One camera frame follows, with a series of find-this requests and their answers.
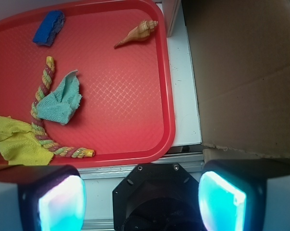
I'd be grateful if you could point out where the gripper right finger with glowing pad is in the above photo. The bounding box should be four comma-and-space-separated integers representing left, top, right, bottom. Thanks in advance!
198, 159, 290, 231

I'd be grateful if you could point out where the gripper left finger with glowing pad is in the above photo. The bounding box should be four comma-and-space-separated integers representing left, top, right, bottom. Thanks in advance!
0, 165, 86, 231

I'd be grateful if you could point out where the yellow woven cloth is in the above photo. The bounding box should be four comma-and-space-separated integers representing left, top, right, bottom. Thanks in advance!
0, 116, 53, 166

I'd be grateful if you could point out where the teal woven cloth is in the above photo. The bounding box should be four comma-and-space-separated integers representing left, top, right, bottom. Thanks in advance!
37, 70, 82, 126

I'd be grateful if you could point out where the red plastic tray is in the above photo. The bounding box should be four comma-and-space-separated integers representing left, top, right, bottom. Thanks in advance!
0, 0, 175, 168

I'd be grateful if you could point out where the brown cardboard box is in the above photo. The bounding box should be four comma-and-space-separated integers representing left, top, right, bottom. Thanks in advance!
182, 0, 290, 161

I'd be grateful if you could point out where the blue sponge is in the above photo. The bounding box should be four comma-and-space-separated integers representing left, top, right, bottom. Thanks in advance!
32, 10, 65, 47

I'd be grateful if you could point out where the tan spiral seashell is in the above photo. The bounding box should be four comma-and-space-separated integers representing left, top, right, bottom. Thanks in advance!
113, 20, 159, 49

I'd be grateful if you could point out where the multicolour twisted rope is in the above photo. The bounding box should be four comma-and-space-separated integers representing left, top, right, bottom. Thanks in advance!
30, 56, 95, 159

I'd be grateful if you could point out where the black octagonal mount plate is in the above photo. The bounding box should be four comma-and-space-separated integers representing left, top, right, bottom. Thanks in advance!
113, 163, 205, 231

